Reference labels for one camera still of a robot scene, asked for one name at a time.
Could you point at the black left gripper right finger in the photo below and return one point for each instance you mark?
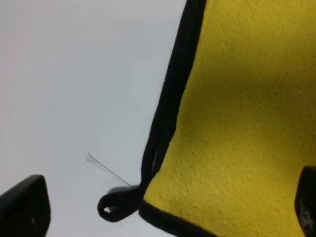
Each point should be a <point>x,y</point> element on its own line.
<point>305,201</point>

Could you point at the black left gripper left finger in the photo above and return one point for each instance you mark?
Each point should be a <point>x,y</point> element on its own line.
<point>25,209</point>

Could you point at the yellow towel with black trim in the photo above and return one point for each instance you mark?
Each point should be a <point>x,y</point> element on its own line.
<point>235,123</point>

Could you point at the clear plastic tag fastener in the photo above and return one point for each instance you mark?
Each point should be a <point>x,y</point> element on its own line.
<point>91,159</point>

